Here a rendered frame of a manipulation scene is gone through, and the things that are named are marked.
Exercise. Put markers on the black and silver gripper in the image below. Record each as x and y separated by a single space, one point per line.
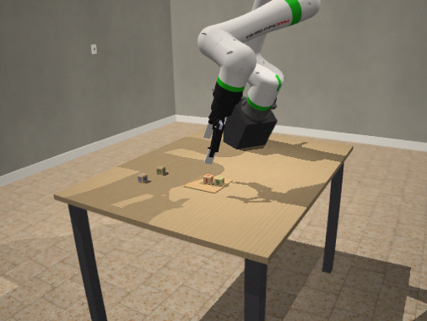
216 127

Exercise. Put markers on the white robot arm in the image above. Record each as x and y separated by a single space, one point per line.
240 60

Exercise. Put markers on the tan flat mat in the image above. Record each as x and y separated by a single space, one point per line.
199 185

